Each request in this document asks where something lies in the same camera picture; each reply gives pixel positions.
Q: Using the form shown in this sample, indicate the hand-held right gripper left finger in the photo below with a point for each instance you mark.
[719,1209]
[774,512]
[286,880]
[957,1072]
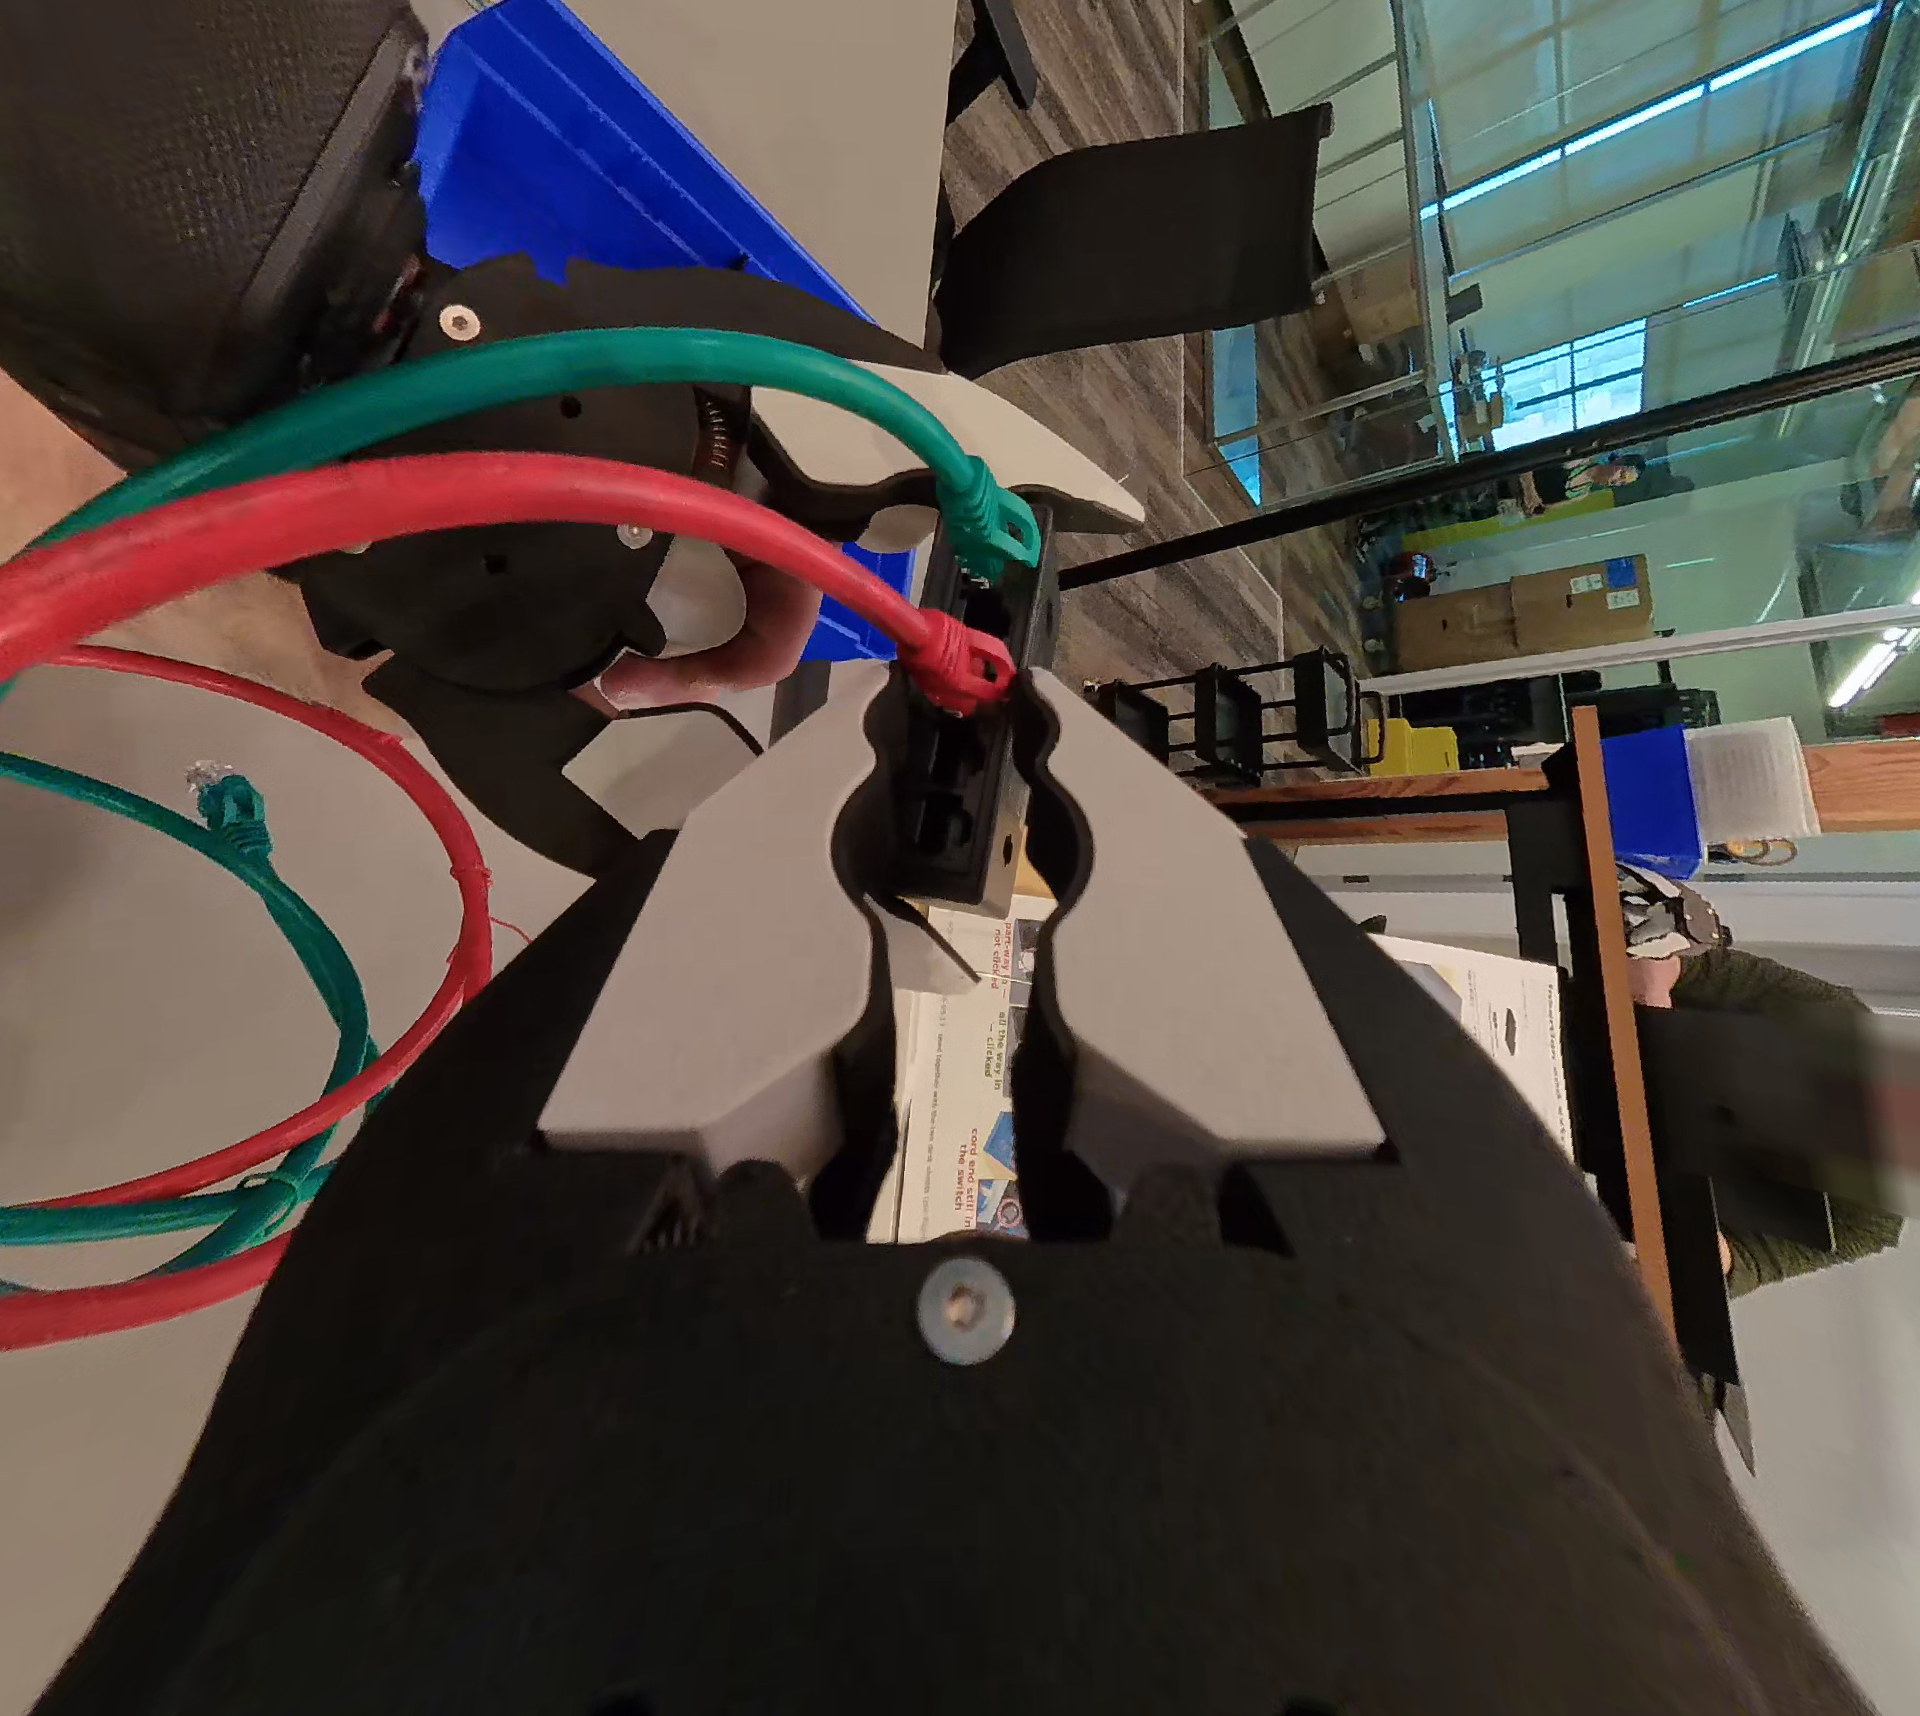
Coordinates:
[705,996]

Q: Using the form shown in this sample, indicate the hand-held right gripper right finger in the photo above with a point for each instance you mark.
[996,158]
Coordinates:
[1214,996]

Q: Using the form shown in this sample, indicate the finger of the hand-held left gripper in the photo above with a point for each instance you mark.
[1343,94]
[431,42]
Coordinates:
[645,770]
[1042,464]

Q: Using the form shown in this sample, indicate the black network switch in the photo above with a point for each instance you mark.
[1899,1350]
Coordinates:
[968,770]

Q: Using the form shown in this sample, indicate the blue plastic bin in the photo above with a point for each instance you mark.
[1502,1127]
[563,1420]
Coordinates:
[571,156]

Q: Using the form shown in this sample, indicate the person's left hand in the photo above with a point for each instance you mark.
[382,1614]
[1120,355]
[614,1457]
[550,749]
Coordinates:
[751,651]

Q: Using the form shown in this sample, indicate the black office chair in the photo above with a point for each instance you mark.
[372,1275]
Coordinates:
[1140,246]

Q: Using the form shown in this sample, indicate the printed instruction sheet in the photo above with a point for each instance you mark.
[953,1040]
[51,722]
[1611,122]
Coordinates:
[961,1070]

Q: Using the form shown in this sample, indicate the black tiered tray cart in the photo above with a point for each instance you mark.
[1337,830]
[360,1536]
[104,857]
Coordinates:
[1230,711]

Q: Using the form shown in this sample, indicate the small yellow container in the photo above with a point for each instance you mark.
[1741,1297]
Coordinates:
[1410,749]

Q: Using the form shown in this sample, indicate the black pole stand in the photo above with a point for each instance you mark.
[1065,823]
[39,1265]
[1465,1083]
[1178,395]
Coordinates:
[1425,487]

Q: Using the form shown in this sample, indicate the cardboard box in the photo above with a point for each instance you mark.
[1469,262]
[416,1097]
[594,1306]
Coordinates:
[1582,599]
[1455,628]

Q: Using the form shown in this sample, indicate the small blue storage box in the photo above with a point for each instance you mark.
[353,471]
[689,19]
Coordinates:
[1650,794]

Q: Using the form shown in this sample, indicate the black textured pad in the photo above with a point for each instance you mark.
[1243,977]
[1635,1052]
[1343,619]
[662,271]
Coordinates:
[165,96]

